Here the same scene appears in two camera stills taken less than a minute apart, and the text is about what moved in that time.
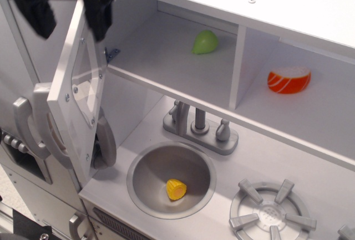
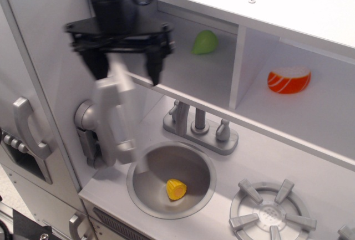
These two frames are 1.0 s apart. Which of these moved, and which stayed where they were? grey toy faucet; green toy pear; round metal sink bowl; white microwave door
Moved: white microwave door
Stayed: grey toy faucet; round metal sink bowl; green toy pear
